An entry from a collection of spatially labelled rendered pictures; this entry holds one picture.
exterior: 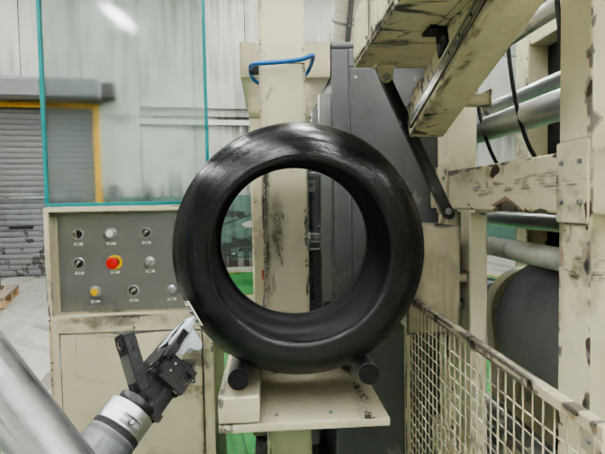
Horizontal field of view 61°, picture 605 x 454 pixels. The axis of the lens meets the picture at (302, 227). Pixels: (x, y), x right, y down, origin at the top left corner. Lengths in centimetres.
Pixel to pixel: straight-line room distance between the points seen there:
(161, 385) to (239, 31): 989
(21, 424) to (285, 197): 90
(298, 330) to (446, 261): 45
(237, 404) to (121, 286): 87
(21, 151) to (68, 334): 873
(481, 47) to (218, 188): 59
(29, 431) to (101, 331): 111
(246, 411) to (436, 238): 68
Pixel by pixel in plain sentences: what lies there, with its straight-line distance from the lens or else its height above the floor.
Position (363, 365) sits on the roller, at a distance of 116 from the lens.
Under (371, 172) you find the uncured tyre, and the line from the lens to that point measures 109.
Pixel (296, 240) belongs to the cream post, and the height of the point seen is 116.
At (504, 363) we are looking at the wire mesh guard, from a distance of 96.
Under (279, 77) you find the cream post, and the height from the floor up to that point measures 162.
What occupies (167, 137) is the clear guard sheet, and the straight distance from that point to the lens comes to 183.
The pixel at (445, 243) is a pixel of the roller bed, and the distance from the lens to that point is 146.
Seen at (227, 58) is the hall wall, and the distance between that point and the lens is 1052.
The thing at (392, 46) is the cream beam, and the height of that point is 164.
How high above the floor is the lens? 128
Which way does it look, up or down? 3 degrees down
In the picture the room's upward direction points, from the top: 1 degrees counter-clockwise
